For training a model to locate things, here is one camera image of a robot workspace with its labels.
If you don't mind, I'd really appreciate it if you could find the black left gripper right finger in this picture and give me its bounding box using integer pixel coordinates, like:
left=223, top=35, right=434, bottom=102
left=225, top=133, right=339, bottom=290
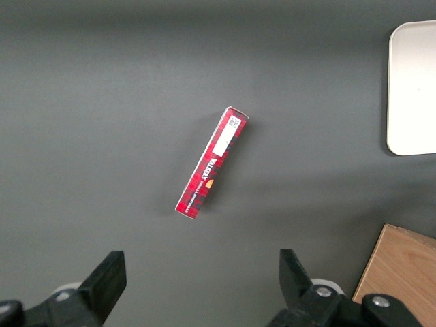
left=268, top=249, right=422, bottom=327

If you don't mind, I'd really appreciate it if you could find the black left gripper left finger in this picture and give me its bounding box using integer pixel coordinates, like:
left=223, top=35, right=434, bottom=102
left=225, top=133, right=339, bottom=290
left=0, top=251, right=128, bottom=327

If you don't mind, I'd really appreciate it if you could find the wooden drawer cabinet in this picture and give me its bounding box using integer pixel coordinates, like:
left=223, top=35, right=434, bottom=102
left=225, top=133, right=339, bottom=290
left=350, top=223, right=436, bottom=327

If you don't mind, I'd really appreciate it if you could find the red tartan shortbread box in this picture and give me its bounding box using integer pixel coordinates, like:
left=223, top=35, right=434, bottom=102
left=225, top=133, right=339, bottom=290
left=175, top=106, right=251, bottom=222

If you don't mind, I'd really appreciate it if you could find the beige rectangular tray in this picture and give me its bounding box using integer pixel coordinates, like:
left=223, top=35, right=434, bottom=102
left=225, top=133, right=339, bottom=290
left=386, top=20, right=436, bottom=157

